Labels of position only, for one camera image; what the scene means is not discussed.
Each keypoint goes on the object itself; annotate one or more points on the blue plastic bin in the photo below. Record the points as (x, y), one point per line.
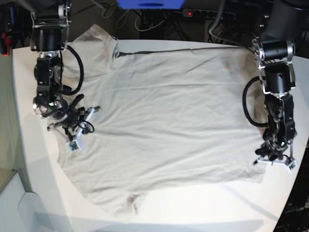
(150, 4)

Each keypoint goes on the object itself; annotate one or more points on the beige t-shirt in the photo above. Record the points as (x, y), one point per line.
(167, 119)

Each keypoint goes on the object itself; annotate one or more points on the black power strip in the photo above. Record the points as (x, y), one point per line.
(209, 15)

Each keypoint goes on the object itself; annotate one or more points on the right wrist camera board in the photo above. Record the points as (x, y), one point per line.
(72, 146)

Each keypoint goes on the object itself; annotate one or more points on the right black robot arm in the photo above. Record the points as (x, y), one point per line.
(54, 100)

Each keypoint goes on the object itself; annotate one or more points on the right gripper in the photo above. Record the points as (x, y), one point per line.
(73, 126)

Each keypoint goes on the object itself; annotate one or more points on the red and blue clamp tool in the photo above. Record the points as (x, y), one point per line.
(8, 19)

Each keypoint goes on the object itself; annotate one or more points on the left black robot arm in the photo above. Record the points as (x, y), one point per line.
(274, 49)

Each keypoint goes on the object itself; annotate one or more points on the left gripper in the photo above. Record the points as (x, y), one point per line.
(274, 157)

